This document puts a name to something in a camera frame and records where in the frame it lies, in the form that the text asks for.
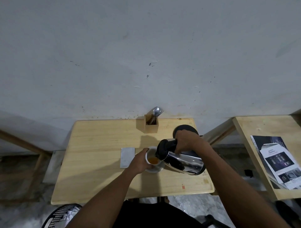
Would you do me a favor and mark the metal fork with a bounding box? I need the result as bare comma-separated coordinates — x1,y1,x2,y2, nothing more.
153,109,164,124

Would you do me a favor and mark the wooden cutlery holder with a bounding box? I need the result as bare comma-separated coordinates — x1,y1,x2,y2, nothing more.
144,114,159,134

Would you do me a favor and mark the silver sachet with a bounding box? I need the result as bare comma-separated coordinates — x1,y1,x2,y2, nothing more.
120,147,136,169

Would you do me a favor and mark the dark booklet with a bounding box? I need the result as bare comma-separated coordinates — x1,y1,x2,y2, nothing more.
250,135,301,189

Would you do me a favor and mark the person's black clothing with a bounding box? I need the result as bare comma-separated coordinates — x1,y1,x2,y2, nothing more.
112,200,205,228

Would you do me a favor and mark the person's right hand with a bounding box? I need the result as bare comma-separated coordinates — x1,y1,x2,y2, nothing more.
175,130,206,154

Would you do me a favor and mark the steel electric kettle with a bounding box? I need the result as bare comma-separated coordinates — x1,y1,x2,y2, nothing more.
156,138,206,176

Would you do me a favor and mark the person's left forearm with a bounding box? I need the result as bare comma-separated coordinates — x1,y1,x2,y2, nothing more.
66,166,141,228

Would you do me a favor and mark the white cup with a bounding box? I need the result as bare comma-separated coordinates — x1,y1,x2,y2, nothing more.
145,147,163,166

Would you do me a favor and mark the person's right forearm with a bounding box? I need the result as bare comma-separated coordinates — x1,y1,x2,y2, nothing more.
200,141,292,228

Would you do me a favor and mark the person's left hand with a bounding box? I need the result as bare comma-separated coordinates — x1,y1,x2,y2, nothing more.
127,148,154,175

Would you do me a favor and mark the black mesh chair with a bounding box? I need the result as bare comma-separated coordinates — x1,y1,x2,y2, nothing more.
42,203,83,228

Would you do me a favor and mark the wooden table frame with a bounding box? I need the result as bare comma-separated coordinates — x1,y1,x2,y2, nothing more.
0,129,53,202

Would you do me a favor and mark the metal spoon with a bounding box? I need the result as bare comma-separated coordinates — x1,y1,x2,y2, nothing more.
150,106,161,125

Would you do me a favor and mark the white leaflet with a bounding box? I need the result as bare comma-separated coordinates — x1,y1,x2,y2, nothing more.
260,143,301,190

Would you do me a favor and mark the black kettle base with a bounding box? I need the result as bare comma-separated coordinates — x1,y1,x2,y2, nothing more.
173,125,203,141

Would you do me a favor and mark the white saucer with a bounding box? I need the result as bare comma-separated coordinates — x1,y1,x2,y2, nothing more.
144,162,165,174

